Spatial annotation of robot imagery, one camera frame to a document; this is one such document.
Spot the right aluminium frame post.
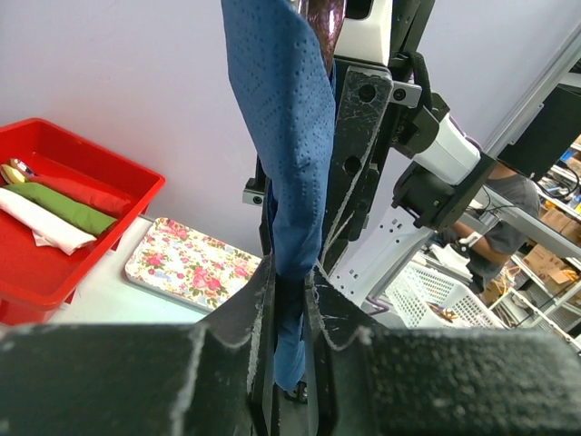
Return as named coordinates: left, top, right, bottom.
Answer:
left=485, top=24, right=580, bottom=157

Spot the floral cloth mat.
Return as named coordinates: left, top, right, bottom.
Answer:
left=124, top=217, right=261, bottom=312

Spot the dark blue paper napkin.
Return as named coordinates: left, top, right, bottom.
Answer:
left=222, top=1, right=335, bottom=391

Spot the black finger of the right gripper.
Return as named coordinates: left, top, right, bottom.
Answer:
left=258, top=159, right=272, bottom=255

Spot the purple iridescent fork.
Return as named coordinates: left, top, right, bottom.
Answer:
left=295, top=0, right=347, bottom=76

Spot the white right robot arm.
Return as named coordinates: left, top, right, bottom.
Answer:
left=224, top=1, right=492, bottom=320

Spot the white napkin roll with utensil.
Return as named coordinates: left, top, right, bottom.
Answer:
left=1, top=188, right=96, bottom=255

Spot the red plastic bin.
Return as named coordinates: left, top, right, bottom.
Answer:
left=1, top=118, right=165, bottom=325

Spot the white plastic basket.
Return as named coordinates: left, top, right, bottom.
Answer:
left=384, top=262, right=504, bottom=329

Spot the person in grey shirt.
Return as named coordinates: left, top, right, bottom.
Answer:
left=442, top=161, right=542, bottom=294

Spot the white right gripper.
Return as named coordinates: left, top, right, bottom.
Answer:
left=317, top=0, right=450, bottom=278

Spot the red napkin roll with spoon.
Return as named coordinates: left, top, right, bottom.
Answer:
left=2, top=158, right=131, bottom=217

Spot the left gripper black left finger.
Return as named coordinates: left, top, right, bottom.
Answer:
left=1, top=258, right=275, bottom=435

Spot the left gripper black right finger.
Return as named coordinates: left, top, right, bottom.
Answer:
left=304, top=269, right=580, bottom=435

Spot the green napkin roll with spoon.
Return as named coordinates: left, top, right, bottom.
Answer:
left=1, top=164, right=118, bottom=236

